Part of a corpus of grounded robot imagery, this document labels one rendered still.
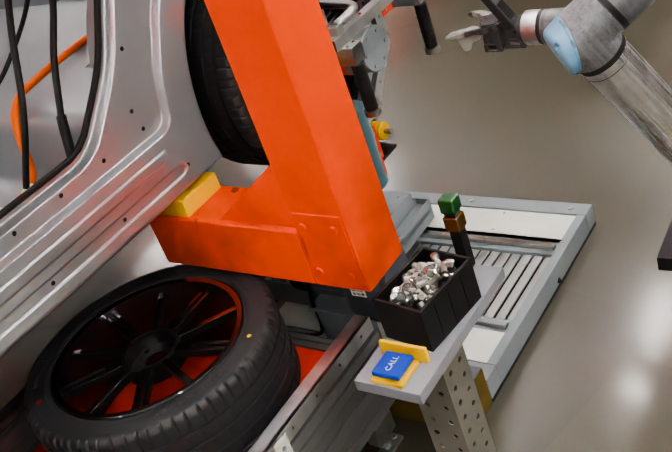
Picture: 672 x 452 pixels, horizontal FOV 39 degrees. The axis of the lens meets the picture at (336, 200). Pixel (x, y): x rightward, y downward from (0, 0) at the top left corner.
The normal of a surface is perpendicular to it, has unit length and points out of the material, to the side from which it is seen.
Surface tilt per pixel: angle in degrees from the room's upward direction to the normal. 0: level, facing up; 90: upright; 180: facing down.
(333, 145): 90
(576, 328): 0
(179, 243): 90
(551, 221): 0
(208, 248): 90
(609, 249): 0
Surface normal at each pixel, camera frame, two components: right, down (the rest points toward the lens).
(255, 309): -0.30, -0.81
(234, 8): -0.52, 0.58
